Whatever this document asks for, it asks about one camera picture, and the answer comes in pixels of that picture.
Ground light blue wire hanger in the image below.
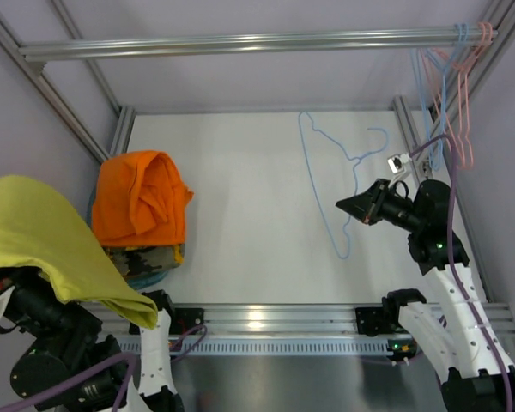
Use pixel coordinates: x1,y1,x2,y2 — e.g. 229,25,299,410
297,112,391,260

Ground yellow-green trousers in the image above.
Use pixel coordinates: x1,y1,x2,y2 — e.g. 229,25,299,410
0,175,158,330

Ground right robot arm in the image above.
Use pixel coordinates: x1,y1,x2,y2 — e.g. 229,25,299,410
336,179,515,411

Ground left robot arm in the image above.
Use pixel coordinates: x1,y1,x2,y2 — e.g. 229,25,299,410
0,267,185,411

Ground teal laundry basket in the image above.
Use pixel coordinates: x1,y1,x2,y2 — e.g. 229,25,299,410
85,192,173,289

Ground pink spare hangers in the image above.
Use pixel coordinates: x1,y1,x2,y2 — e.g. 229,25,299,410
415,21,494,170

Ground orange garment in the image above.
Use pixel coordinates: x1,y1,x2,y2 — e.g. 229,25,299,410
92,150,194,247

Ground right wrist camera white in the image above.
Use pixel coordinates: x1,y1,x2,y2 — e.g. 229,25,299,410
387,153,412,185

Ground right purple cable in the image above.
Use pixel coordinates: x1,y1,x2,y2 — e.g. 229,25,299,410
409,133,514,412

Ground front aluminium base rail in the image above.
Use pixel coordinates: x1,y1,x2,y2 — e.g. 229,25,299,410
82,303,515,337

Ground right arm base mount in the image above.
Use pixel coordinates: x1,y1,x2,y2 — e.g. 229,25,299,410
354,306,397,337

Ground slotted grey cable duct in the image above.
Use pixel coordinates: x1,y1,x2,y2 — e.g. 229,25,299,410
115,336,417,358

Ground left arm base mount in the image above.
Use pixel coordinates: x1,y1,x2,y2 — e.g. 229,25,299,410
128,306,205,336

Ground top aluminium hanging rail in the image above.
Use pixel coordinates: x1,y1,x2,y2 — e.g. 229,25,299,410
18,22,498,63

